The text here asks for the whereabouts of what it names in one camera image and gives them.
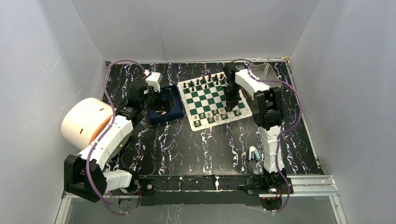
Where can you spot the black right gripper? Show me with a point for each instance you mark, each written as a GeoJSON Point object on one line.
{"type": "Point", "coordinates": [233, 101]}

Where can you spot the white orange cylindrical appliance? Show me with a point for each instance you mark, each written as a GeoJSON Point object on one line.
{"type": "Point", "coordinates": [85, 121]}

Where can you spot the dark blue tin box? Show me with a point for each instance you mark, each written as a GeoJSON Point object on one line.
{"type": "Point", "coordinates": [177, 112]}

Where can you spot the gold tin box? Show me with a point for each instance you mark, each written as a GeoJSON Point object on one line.
{"type": "Point", "coordinates": [266, 72]}

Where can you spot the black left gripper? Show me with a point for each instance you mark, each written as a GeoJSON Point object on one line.
{"type": "Point", "coordinates": [166, 105]}

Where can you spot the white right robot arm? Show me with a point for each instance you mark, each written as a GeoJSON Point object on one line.
{"type": "Point", "coordinates": [268, 113]}

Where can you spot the small white blue stapler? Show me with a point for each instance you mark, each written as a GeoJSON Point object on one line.
{"type": "Point", "coordinates": [253, 154]}

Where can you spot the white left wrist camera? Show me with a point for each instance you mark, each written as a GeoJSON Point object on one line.
{"type": "Point", "coordinates": [153, 79]}

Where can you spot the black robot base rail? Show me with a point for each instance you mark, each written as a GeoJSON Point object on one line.
{"type": "Point", "coordinates": [249, 190]}

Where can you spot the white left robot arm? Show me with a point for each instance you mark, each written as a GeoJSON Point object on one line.
{"type": "Point", "coordinates": [85, 173]}

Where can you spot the green white chess board mat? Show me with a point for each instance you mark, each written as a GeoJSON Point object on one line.
{"type": "Point", "coordinates": [206, 100]}

